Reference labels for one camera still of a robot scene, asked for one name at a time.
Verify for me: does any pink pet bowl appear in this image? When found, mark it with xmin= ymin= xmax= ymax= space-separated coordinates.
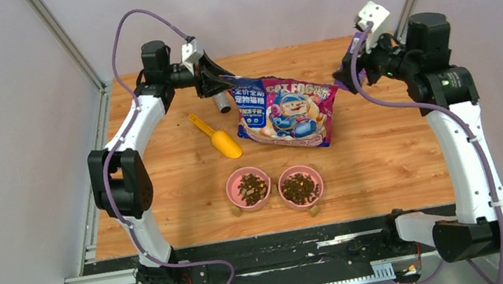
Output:
xmin=225 ymin=166 xmax=273 ymax=216
xmin=277 ymin=165 xmax=324 ymax=217

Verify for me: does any left pink pet bowl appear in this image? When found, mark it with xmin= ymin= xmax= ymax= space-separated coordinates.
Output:
xmin=225 ymin=166 xmax=273 ymax=216

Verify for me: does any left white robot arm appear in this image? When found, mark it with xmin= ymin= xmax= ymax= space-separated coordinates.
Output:
xmin=87 ymin=36 xmax=233 ymax=284

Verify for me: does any brown kibble in left bowl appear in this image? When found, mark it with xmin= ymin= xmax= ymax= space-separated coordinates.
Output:
xmin=238 ymin=173 xmax=268 ymax=207

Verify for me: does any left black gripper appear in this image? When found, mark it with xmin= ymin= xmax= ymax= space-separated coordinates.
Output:
xmin=159 ymin=45 xmax=236 ymax=106

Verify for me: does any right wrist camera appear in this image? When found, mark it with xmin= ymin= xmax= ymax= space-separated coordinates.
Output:
xmin=355 ymin=1 xmax=391 ymax=53

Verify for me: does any yellow plastic scoop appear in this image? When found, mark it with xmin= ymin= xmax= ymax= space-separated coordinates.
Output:
xmin=188 ymin=114 xmax=243 ymax=159

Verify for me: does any purple box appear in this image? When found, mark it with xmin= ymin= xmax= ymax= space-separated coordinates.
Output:
xmin=347 ymin=32 xmax=367 ymax=56

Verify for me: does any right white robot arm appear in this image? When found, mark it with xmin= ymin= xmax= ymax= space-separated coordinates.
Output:
xmin=333 ymin=12 xmax=503 ymax=263

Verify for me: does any pink blue pet food bag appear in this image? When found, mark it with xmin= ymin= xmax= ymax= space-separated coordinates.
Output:
xmin=225 ymin=75 xmax=339 ymax=148

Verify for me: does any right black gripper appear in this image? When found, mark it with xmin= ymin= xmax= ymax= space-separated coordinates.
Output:
xmin=325 ymin=19 xmax=421 ymax=97

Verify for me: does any brown kibble in bowl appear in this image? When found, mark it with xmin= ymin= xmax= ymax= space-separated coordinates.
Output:
xmin=238 ymin=173 xmax=268 ymax=207
xmin=280 ymin=172 xmax=321 ymax=206

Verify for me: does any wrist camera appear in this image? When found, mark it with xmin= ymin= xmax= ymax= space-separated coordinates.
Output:
xmin=355 ymin=1 xmax=391 ymax=53
xmin=181 ymin=36 xmax=205 ymax=75

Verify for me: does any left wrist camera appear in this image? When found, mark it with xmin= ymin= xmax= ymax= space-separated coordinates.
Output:
xmin=181 ymin=36 xmax=205 ymax=75

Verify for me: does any brown kibble in right bowl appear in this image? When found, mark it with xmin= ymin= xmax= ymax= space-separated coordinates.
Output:
xmin=280 ymin=172 xmax=321 ymax=206

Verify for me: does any grey metal cylinder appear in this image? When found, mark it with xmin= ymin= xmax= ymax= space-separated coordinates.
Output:
xmin=212 ymin=91 xmax=232 ymax=114

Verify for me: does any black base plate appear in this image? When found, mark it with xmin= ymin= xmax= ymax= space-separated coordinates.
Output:
xmin=80 ymin=198 xmax=470 ymax=284

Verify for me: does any right pink pet bowl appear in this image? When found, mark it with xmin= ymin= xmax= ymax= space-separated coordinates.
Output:
xmin=277 ymin=165 xmax=324 ymax=217

